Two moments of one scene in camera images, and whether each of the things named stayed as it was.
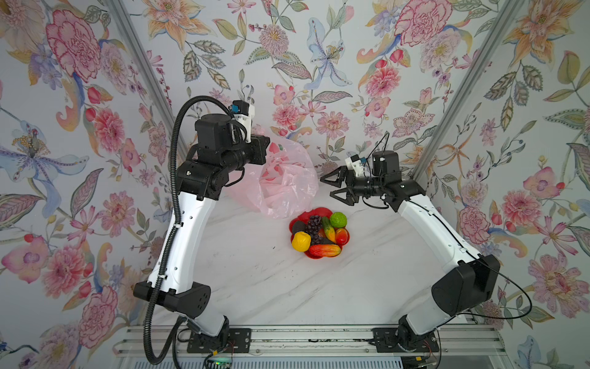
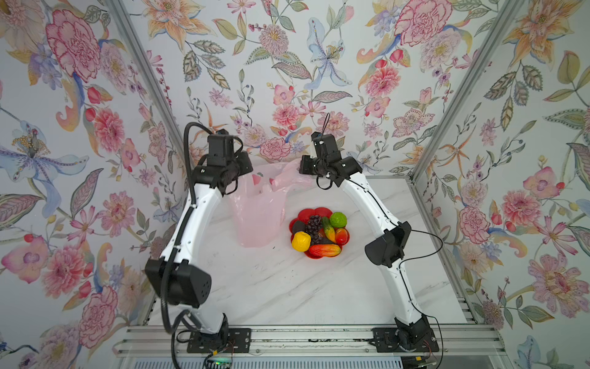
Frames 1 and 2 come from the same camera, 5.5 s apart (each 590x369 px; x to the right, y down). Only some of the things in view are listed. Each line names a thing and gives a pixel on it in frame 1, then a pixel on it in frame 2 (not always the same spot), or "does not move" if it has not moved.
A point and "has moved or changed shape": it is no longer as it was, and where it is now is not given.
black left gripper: (259, 153) → (246, 166)
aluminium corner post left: (127, 23) does not move
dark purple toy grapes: (313, 227) does not move
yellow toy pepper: (301, 241) does not move
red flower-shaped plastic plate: (303, 216) does not move
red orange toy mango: (325, 250) does not move
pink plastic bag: (285, 186) has moved or changed shape
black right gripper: (351, 178) → (306, 163)
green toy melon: (338, 220) does not move
